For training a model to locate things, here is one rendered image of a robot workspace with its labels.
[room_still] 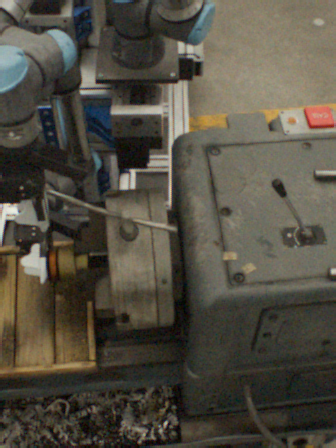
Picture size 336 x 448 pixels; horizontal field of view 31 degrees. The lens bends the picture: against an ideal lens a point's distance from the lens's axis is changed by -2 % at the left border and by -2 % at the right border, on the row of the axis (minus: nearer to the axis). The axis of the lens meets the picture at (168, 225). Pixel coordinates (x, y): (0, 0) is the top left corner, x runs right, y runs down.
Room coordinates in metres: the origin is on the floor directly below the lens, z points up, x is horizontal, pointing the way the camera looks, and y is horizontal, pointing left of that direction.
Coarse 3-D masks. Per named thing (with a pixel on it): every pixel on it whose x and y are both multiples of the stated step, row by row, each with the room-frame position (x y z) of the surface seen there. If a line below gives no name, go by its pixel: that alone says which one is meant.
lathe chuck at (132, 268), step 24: (120, 192) 0.82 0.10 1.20; (144, 192) 0.81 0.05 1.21; (144, 216) 0.74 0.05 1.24; (120, 240) 0.68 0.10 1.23; (144, 240) 0.68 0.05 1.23; (120, 264) 0.64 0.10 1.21; (144, 264) 0.64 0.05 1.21; (120, 288) 0.60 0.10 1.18; (144, 288) 0.60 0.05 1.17; (120, 312) 0.57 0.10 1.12; (144, 312) 0.58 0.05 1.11
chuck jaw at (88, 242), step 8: (88, 216) 0.77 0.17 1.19; (96, 216) 0.77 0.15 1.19; (104, 216) 0.77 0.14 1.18; (88, 224) 0.77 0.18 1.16; (96, 224) 0.76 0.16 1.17; (104, 224) 0.76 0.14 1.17; (88, 232) 0.75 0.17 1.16; (96, 232) 0.75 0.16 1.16; (104, 232) 0.75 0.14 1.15; (80, 240) 0.74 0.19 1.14; (88, 240) 0.74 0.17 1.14; (96, 240) 0.74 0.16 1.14; (104, 240) 0.74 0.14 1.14; (80, 248) 0.73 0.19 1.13; (88, 248) 0.73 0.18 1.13; (96, 248) 0.73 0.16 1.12; (104, 248) 0.73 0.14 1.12
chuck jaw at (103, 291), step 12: (84, 276) 0.67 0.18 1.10; (96, 276) 0.67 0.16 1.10; (108, 276) 0.67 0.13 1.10; (84, 288) 0.66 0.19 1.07; (96, 288) 0.64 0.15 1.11; (108, 288) 0.64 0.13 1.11; (96, 300) 0.61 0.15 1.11; (108, 300) 0.61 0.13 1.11; (96, 312) 0.59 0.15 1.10; (108, 312) 0.59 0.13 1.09
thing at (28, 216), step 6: (42, 198) 0.67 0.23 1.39; (24, 204) 0.66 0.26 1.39; (30, 204) 0.66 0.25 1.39; (42, 204) 0.65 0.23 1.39; (24, 210) 0.65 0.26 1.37; (30, 210) 0.65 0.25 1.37; (18, 216) 0.65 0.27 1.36; (24, 216) 0.65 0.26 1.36; (30, 216) 0.65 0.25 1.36; (18, 222) 0.65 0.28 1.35; (24, 222) 0.65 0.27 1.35; (30, 222) 0.65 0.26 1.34; (36, 222) 0.65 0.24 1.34; (42, 222) 0.64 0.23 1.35; (48, 222) 0.66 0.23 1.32; (42, 228) 0.65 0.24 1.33
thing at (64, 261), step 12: (48, 252) 0.72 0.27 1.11; (60, 252) 0.72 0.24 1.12; (72, 252) 0.72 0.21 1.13; (48, 264) 0.69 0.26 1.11; (60, 264) 0.69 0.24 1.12; (72, 264) 0.69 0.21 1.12; (84, 264) 0.70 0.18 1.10; (48, 276) 0.67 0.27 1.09; (60, 276) 0.67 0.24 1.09; (72, 276) 0.68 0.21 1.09
